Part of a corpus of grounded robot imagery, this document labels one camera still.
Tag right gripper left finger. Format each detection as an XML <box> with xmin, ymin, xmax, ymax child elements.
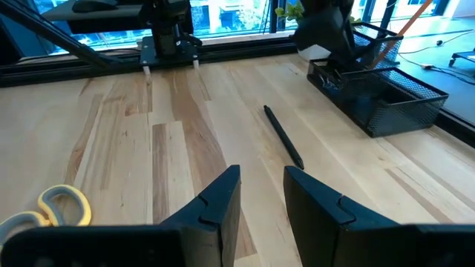
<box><xmin>0</xmin><ymin>165</ymin><xmax>242</xmax><ymax>267</ymax></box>

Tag black mesh desk organizer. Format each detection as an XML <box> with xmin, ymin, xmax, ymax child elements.
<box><xmin>306</xmin><ymin>21</ymin><xmax>450</xmax><ymax>139</ymax></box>

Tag black binder clip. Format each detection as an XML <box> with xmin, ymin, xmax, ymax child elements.
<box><xmin>318</xmin><ymin>70</ymin><xmax>344</xmax><ymax>92</ymax></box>

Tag black wheeled base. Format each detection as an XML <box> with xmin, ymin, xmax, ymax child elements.
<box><xmin>448</xmin><ymin>50</ymin><xmax>475</xmax><ymax>68</ymax></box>

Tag green plant in white pot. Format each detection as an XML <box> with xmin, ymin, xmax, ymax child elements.
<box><xmin>274</xmin><ymin>1</ymin><xmax>363</xmax><ymax>62</ymax></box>

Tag black pen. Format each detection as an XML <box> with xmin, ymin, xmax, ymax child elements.
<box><xmin>263</xmin><ymin>105</ymin><xmax>306</xmax><ymax>171</ymax></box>

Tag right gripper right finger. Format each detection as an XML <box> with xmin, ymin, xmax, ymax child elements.
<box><xmin>283</xmin><ymin>165</ymin><xmax>475</xmax><ymax>267</ymax></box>

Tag thin dark cable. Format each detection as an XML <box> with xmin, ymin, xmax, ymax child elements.
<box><xmin>399</xmin><ymin>31</ymin><xmax>475</xmax><ymax>77</ymax></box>

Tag yellow-handled scissors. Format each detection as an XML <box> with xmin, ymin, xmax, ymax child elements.
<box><xmin>0</xmin><ymin>184</ymin><xmax>93</xmax><ymax>244</ymax></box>

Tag grey computer desk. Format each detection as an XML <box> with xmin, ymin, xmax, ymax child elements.
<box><xmin>40</xmin><ymin>0</ymin><xmax>149</xmax><ymax>35</ymax></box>

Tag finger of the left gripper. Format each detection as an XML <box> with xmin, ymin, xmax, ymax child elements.
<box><xmin>326</xmin><ymin>21</ymin><xmax>358</xmax><ymax>64</ymax></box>
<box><xmin>292</xmin><ymin>20</ymin><xmax>327</xmax><ymax>56</ymax></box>

